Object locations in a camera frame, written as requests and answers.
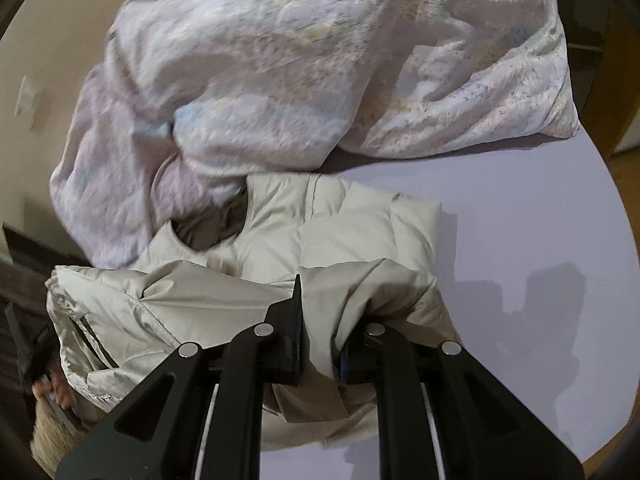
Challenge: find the white wall switch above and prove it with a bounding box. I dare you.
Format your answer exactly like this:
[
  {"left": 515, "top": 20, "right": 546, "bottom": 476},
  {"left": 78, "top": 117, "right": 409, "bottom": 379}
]
[{"left": 14, "top": 76, "right": 41, "bottom": 122}]

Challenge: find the pink floral duvet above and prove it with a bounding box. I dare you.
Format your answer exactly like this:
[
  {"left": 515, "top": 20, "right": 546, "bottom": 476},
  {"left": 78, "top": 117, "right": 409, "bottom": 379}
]
[{"left": 50, "top": 0, "right": 579, "bottom": 269}]

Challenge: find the person's left hand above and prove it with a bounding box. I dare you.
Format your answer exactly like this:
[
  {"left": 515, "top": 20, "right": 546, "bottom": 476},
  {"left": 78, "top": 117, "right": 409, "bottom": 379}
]
[{"left": 32, "top": 360, "right": 76, "bottom": 410}]

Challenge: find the cream puffer jacket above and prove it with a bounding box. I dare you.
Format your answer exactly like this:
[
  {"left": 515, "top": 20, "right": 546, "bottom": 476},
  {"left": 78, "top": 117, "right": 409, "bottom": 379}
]
[{"left": 47, "top": 174, "right": 457, "bottom": 451}]

